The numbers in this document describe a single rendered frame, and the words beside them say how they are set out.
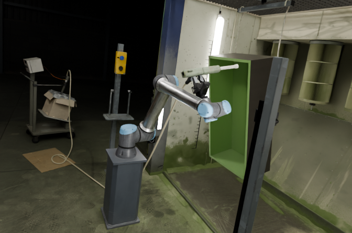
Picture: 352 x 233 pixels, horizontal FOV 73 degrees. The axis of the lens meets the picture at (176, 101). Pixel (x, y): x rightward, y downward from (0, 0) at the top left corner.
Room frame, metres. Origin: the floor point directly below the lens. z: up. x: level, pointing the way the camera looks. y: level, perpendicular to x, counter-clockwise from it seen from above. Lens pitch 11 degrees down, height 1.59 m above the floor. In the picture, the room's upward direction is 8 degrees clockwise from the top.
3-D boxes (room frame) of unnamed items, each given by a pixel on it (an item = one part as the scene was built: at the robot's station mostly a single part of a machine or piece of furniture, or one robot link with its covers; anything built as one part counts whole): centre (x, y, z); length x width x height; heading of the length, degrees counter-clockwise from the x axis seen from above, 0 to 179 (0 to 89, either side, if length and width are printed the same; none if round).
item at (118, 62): (2.84, 0.71, 1.42); 0.12 x 0.06 x 0.26; 119
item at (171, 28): (3.04, 0.18, 1.14); 0.18 x 0.18 x 2.29; 29
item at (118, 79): (2.89, 0.74, 0.82); 0.06 x 0.06 x 1.64; 29
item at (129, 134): (2.08, 0.39, 0.83); 0.17 x 0.15 x 0.18; 133
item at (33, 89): (3.75, 2.04, 0.64); 0.73 x 0.50 x 1.27; 133
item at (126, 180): (2.07, 0.39, 0.32); 0.31 x 0.31 x 0.64; 29
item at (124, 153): (2.07, 0.39, 0.69); 0.19 x 0.19 x 0.10
